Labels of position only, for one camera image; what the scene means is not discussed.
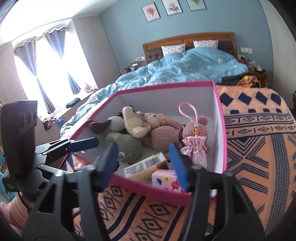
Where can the pink floral tissue pack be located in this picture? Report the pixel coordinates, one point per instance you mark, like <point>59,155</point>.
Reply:
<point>166,180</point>

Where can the left framed flower picture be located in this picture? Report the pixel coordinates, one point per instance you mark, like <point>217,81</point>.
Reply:
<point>150,12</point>

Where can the patterned pillow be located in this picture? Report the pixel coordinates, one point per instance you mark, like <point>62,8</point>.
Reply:
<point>173,49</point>
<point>206,43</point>

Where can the blue curtain left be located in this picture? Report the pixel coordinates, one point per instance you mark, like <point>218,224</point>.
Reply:
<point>27,54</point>

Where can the framed flower picture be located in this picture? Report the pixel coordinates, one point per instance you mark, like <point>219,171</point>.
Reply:
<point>150,12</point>
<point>172,7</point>

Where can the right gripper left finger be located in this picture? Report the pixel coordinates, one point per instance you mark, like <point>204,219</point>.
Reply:
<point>106,165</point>

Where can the green plush dinosaur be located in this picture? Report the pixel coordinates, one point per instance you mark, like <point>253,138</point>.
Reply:
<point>129,147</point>

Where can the wooden headboard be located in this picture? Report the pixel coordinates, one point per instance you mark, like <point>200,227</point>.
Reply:
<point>226,43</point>

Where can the yellow tissue pack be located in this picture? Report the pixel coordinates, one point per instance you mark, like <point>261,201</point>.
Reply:
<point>142,171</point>

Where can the left patterned pillow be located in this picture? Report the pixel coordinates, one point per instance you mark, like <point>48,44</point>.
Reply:
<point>173,49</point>

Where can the yellow bag on bed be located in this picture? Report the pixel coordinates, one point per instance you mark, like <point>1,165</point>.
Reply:
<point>249,81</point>

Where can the orange navy patterned blanket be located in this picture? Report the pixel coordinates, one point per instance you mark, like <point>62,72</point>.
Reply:
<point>247,191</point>

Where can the cream plush bunny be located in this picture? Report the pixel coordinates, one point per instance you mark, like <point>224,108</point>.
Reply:
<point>138,124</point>

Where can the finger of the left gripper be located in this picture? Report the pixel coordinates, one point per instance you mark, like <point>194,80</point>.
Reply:
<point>67,163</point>
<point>83,145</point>

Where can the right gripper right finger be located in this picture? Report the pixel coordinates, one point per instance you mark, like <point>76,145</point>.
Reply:
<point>183,168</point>

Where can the blue floral duvet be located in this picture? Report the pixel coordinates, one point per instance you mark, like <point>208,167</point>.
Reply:
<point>203,63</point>

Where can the pink satin drawstring pouch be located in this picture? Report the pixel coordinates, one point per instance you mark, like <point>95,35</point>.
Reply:
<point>194,137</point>

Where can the blue curtain right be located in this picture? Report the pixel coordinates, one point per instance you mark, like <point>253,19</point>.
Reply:
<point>56,39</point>

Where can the grey brown plush donkey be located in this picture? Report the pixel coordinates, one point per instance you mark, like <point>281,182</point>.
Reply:
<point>113,124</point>

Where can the pink sleeve left forearm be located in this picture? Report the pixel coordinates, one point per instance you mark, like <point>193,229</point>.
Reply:
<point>16,212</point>

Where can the blue curtain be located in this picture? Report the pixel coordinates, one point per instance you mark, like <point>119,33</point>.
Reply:
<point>27,54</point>
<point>56,39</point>

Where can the pink knitted teddy bear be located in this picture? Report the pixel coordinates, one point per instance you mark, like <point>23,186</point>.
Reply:
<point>170,132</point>

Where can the right patterned pillow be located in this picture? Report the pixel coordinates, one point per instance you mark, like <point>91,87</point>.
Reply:
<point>206,43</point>

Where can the right framed leaf picture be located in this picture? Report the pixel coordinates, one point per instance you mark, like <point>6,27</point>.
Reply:
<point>196,5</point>

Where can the middle framed flower picture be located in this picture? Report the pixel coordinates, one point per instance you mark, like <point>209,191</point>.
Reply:
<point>172,7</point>

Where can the wooden nightstand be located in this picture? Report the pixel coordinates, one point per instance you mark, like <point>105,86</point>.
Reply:
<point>261,77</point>

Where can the dark item on windowsill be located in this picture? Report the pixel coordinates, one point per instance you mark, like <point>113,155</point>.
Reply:
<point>73,103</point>

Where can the wall switch plate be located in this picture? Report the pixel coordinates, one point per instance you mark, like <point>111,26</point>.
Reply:
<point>246,50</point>

